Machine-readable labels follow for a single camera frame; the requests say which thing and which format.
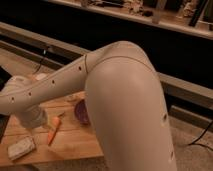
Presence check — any white paper cup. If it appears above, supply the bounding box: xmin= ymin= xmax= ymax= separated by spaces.
xmin=34 ymin=73 xmax=47 ymax=81

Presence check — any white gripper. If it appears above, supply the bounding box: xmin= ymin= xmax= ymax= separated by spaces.
xmin=15 ymin=105 xmax=47 ymax=129

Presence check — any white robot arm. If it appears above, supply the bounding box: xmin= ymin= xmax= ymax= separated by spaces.
xmin=0 ymin=41 xmax=177 ymax=171

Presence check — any orange carrot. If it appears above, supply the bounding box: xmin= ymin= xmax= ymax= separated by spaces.
xmin=47 ymin=113 xmax=64 ymax=146

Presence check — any wooden table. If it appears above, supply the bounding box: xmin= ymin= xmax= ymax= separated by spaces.
xmin=0 ymin=92 xmax=103 ymax=167

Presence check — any white sponge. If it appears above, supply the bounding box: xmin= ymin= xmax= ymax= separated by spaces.
xmin=7 ymin=137 xmax=36 ymax=161

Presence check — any purple bowl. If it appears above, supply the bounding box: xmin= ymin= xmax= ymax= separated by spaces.
xmin=74 ymin=99 xmax=90 ymax=125

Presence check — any black cable on floor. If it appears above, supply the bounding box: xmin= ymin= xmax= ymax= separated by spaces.
xmin=187 ymin=119 xmax=213 ymax=152

